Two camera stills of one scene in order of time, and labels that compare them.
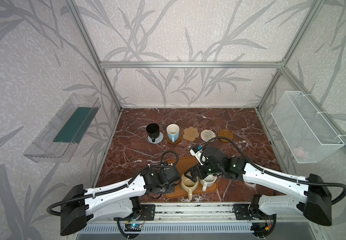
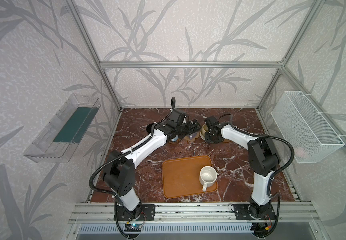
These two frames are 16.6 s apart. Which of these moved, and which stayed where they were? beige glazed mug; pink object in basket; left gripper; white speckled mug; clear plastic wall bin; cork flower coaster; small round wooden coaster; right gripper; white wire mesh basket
Moved: beige glazed mug; left gripper; right gripper
Stayed: clear plastic wall bin; cork flower coaster; white wire mesh basket; small round wooden coaster; white speckled mug; pink object in basket
